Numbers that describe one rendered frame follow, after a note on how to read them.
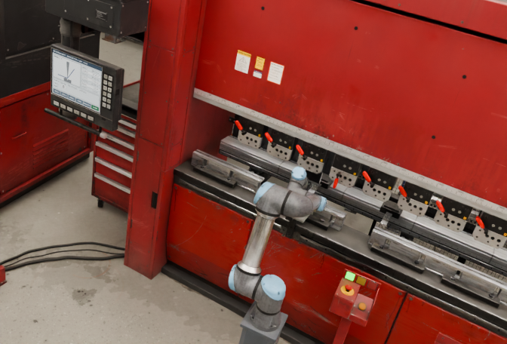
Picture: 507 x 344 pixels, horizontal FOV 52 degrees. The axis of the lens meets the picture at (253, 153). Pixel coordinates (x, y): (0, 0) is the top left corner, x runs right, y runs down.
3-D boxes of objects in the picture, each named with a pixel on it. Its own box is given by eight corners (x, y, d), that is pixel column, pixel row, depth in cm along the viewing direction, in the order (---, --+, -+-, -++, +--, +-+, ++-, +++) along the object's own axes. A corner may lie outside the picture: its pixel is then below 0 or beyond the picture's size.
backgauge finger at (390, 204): (372, 222, 296) (374, 215, 294) (383, 204, 318) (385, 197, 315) (391, 231, 292) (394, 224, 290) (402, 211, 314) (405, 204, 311)
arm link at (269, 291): (276, 317, 233) (282, 295, 226) (249, 305, 236) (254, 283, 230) (285, 301, 243) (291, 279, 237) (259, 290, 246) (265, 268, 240)
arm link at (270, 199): (251, 304, 233) (289, 192, 224) (222, 290, 237) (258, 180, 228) (259, 296, 245) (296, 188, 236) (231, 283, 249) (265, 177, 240)
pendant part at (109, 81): (49, 105, 294) (50, 44, 277) (65, 99, 304) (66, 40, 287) (112, 132, 279) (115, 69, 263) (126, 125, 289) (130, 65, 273)
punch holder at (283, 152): (265, 153, 306) (271, 128, 298) (271, 148, 313) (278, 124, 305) (288, 162, 301) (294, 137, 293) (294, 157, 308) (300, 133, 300)
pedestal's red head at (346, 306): (328, 311, 273) (337, 285, 265) (336, 293, 287) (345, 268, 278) (364, 327, 268) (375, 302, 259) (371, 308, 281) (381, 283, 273)
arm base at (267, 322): (274, 336, 236) (278, 320, 231) (244, 323, 239) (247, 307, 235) (284, 315, 248) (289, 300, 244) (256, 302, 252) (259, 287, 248)
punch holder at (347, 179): (327, 179, 292) (335, 153, 285) (333, 173, 299) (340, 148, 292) (352, 188, 287) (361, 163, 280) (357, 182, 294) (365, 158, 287)
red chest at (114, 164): (89, 208, 421) (94, 95, 375) (130, 184, 462) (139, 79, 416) (137, 233, 404) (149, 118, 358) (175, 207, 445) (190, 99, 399)
